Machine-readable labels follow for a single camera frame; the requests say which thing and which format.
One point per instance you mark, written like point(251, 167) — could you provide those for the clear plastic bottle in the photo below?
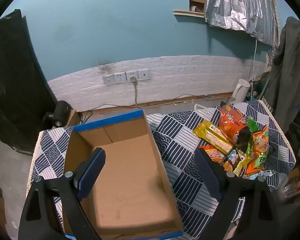
point(296, 185)

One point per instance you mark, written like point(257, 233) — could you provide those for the large orange chip bag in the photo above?
point(231, 122)

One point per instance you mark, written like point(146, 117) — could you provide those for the gold biscuit packet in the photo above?
point(212, 136)

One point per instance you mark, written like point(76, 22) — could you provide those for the navy white patterned tablecloth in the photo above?
point(180, 135)

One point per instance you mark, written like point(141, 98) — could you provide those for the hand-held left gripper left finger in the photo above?
point(90, 172)

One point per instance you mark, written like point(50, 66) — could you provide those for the silver foil curtain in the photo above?
point(240, 5)

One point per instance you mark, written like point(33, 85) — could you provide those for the white plastic jug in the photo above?
point(240, 91)

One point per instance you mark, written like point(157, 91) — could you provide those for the heap of small snack packets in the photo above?
point(260, 140)

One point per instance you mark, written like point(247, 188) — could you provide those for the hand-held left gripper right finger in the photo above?
point(210, 175)

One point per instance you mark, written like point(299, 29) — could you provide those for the grey green hanging cloth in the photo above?
point(290, 67)

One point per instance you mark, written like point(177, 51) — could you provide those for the wooden window sill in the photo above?
point(187, 13)

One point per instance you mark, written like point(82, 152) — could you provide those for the white plastic strip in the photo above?
point(202, 106)

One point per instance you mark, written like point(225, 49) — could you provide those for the navy patterned fabric piece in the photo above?
point(272, 57)

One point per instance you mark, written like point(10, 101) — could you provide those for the green snack packet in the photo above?
point(252, 125)

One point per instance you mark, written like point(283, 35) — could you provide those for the blue cardboard box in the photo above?
point(130, 167)

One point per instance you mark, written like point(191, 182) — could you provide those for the white round-hole wall socket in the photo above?
point(144, 74)

